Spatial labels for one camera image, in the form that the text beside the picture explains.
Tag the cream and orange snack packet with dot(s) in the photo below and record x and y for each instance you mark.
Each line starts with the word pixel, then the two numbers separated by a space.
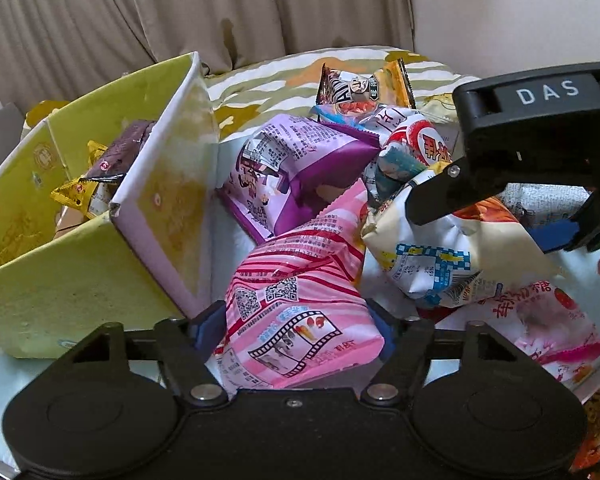
pixel 430 260

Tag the yellow snack packet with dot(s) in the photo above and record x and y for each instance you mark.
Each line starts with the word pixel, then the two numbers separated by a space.
pixel 80 192

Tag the beige curtain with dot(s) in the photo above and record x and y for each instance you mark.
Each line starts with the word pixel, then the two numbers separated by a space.
pixel 130 10

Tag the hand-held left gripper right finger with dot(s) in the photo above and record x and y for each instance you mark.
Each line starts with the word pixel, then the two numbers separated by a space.
pixel 382 325

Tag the pink striped snack packet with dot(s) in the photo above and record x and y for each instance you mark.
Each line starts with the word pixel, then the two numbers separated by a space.
pixel 290 280

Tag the white printed snack packet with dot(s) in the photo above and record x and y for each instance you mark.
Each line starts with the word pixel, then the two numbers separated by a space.
pixel 530 197

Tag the light blue white snack packet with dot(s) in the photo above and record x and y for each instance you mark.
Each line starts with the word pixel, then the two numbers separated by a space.
pixel 380 119

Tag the purple snack packet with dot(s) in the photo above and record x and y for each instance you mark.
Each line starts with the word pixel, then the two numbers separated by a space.
pixel 300 160

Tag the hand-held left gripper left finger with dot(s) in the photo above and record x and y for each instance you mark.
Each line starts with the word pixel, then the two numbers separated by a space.
pixel 207 327

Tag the red and white snack packet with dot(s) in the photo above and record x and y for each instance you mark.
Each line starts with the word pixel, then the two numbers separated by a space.
pixel 410 145

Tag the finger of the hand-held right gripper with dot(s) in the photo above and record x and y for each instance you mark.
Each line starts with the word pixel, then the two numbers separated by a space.
pixel 440 195
pixel 555 237

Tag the brown snack packet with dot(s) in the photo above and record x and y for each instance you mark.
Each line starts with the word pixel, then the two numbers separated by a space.
pixel 130 145

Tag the grey headboard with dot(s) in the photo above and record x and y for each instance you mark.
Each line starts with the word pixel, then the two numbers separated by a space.
pixel 0 122

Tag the striped floral blanket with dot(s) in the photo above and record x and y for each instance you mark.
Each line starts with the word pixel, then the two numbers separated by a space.
pixel 260 85

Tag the pink strawberry candy packet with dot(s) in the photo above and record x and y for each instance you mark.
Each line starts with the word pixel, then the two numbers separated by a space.
pixel 530 320

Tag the dark snack packet orange edge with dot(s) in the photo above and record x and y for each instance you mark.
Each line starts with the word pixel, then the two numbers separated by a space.
pixel 350 92

